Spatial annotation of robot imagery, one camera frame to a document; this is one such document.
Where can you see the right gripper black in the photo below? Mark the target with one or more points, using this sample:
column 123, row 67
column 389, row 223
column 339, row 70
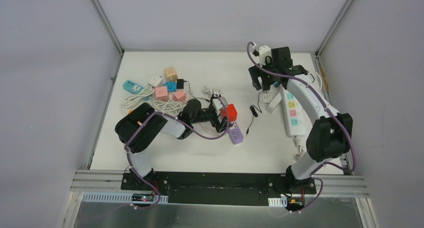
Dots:
column 255, row 72

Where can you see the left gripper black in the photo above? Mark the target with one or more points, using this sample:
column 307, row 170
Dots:
column 215, row 116

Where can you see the purple power strip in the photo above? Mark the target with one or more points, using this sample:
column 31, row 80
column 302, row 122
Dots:
column 235, row 134

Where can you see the red cube socket adapter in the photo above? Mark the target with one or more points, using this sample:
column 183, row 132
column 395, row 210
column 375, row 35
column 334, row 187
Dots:
column 230, row 113

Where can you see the white cube adapter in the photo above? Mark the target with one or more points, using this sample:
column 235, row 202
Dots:
column 156, row 81
column 265, row 97

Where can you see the pink cube socket adapter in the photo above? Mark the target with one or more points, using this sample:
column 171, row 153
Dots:
column 179, row 96

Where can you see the long white power strip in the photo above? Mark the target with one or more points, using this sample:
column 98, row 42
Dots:
column 294, row 121

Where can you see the light pink cube adapter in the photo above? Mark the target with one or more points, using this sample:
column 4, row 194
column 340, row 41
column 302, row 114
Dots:
column 162, row 94

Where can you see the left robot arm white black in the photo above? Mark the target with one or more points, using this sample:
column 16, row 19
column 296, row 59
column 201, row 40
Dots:
column 139, row 128

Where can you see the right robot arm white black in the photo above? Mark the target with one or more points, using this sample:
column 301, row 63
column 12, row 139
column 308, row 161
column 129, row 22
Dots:
column 330, row 134

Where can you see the blue plug adapter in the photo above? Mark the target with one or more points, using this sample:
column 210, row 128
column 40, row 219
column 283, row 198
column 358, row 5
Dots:
column 171, row 86

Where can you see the beige cube adapter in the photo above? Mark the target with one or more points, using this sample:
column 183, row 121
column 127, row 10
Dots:
column 171, row 74

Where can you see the teal power strip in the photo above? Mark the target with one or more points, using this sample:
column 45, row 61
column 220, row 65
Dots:
column 136, row 90

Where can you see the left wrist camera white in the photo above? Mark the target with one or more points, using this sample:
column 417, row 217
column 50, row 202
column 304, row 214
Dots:
column 219, row 105

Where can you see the black mounting base plate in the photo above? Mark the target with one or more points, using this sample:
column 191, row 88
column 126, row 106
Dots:
column 234, row 189

